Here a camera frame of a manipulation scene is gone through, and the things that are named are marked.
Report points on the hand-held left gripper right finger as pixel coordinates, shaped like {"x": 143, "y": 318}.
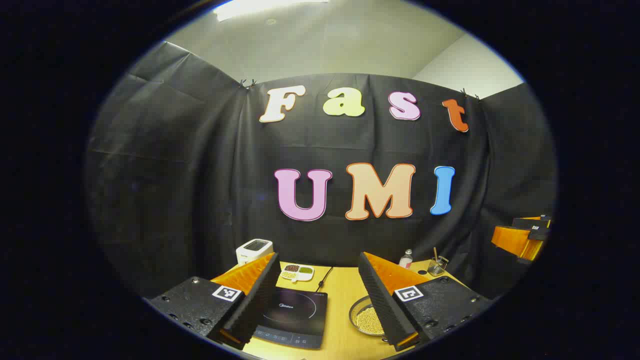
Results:
{"x": 380, "y": 305}

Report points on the black induction cooktop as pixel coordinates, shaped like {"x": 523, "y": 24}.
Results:
{"x": 300, "y": 315}

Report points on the black backdrop cloth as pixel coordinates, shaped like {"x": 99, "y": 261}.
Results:
{"x": 200, "y": 175}

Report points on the white divided dish of beans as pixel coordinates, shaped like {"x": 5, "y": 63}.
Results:
{"x": 297, "y": 272}

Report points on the white toaster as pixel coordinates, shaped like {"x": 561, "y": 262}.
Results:
{"x": 252, "y": 248}

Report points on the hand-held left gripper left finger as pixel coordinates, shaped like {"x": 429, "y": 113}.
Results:
{"x": 255, "y": 305}

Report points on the clear bottle with red label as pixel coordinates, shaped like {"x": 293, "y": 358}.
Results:
{"x": 406, "y": 261}

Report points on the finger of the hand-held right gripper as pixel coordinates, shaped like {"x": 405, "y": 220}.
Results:
{"x": 527, "y": 221}
{"x": 515, "y": 242}

